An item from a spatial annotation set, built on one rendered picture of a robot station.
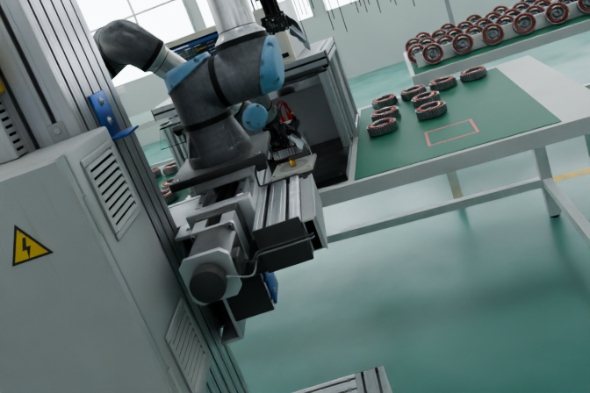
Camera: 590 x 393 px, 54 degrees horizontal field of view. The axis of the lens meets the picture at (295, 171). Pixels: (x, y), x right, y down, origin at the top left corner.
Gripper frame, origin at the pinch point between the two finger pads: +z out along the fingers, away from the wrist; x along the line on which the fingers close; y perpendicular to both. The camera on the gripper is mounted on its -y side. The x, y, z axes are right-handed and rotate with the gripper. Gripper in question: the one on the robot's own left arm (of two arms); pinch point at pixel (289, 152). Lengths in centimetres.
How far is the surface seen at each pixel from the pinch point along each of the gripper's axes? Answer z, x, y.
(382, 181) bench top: -4.0, 30.1, 27.8
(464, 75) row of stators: 34, 68, -48
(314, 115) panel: 8.5, 8.6, -23.9
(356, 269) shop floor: 104, -4, -14
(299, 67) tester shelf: -16.8, 11.7, -21.2
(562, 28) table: 63, 122, -91
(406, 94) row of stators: 34, 44, -47
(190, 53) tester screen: -30, -25, -32
